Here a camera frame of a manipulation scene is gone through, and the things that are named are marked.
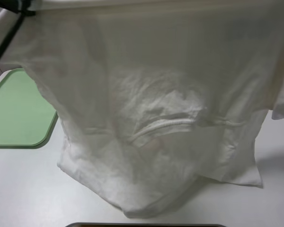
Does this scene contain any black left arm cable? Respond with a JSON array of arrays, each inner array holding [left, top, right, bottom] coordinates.
[[0, 0, 36, 71]]

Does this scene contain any light green plastic tray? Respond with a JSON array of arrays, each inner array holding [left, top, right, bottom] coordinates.
[[0, 69, 58, 149]]

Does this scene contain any white short sleeve shirt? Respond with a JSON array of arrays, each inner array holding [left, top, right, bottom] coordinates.
[[3, 0, 284, 218]]

